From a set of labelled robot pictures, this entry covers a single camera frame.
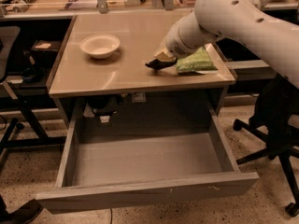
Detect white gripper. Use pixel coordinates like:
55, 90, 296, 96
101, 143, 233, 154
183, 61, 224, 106
154, 25, 200, 63

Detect black rxbar chocolate bar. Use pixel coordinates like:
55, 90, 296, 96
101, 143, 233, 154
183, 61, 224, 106
146, 59, 177, 71

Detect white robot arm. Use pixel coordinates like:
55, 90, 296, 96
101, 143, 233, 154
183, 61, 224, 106
154, 0, 299, 87

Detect grey counter cabinet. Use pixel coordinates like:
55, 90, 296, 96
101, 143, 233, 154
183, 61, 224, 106
49, 10, 235, 122

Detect grey open top drawer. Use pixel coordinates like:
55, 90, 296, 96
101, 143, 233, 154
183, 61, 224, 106
36, 105, 259, 214

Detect green kettle chips bag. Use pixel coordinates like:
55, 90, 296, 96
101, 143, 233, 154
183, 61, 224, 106
176, 47, 218, 74

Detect white paper bowl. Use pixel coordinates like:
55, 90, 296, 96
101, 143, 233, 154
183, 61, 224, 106
80, 35, 121, 59

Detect black office chair right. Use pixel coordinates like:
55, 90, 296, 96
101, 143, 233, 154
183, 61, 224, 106
233, 75, 299, 217

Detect black box under desk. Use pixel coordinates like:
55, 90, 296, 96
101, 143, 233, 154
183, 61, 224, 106
30, 40, 62, 67

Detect grey office chair left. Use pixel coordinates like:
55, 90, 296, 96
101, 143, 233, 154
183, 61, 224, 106
0, 26, 21, 160

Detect black shoe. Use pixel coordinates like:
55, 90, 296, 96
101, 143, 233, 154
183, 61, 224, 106
0, 198, 43, 224

